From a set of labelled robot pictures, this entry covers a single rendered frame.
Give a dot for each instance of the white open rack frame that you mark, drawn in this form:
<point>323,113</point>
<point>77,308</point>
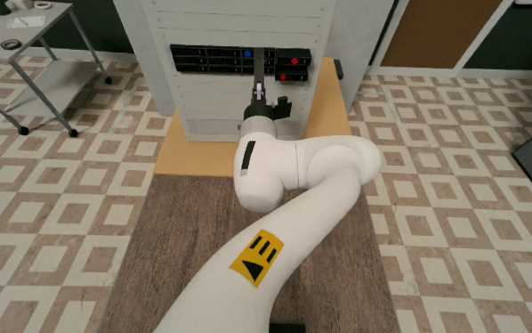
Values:
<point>211,105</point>

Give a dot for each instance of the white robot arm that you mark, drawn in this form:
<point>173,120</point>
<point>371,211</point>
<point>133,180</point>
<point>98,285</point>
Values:
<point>236,288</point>

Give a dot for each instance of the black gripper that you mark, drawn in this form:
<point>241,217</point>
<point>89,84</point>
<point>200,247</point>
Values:
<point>258,105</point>

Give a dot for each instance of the tan wooden board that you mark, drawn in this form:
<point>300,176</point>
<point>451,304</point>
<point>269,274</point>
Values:
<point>179,157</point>

